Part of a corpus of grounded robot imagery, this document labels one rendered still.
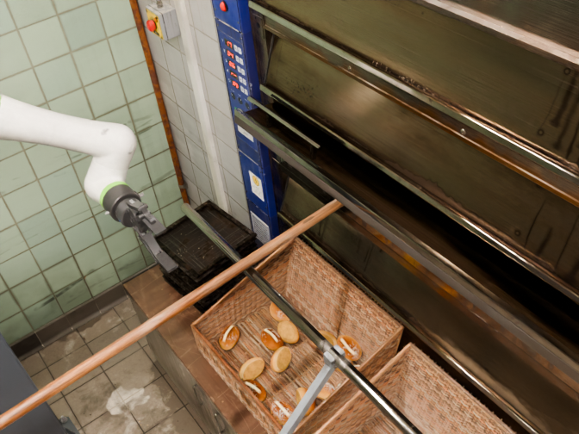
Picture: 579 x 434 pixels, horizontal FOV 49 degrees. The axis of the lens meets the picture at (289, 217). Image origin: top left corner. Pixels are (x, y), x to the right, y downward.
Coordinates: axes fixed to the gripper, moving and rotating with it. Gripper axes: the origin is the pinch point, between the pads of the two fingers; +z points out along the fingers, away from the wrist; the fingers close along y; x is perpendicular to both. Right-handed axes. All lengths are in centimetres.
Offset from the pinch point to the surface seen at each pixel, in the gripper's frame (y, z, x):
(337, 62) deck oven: -31, 4, -55
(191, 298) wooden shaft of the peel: 13.5, 7.2, -0.4
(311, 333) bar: 16.4, 34.8, -17.8
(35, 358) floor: 134, -112, 40
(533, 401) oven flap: 34, 77, -53
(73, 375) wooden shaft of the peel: 13.7, 7.7, 33.4
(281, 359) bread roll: 70, 5, -26
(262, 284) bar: 16.4, 13.7, -18.2
